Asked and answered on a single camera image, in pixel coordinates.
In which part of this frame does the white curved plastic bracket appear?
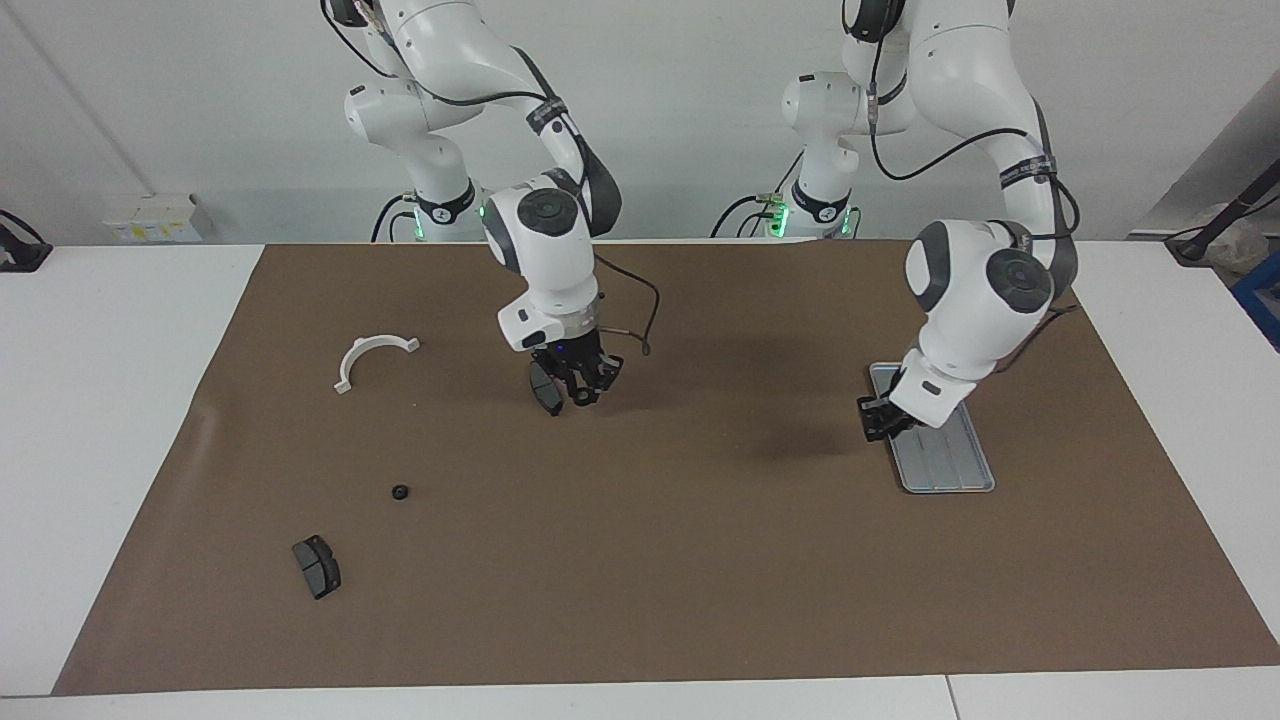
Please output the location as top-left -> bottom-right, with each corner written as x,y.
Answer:
333,335 -> 422,396

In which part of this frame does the dark grey brake pad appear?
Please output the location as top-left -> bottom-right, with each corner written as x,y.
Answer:
291,535 -> 343,601
527,360 -> 565,418

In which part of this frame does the black table clamp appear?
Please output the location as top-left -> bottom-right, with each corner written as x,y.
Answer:
0,208 -> 53,273

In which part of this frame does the black left arm base cable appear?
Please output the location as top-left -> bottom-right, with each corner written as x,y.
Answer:
712,195 -> 791,239

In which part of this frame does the black stand pole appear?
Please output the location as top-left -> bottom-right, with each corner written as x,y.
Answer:
1165,160 -> 1280,266

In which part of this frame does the silver metal tray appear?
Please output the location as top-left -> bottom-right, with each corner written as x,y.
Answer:
868,362 -> 997,495

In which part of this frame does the black arm base cable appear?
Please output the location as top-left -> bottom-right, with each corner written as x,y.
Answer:
372,195 -> 416,243
712,195 -> 791,239

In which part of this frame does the clear plastic bag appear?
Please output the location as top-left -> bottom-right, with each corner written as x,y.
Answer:
1195,205 -> 1271,276

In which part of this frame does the brown table mat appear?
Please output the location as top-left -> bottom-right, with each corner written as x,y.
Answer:
52,238 -> 1280,697

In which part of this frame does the black right arm base cable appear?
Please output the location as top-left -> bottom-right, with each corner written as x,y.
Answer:
372,195 -> 416,243

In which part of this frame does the blue crate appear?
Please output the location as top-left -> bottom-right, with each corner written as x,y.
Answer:
1232,252 -> 1280,351

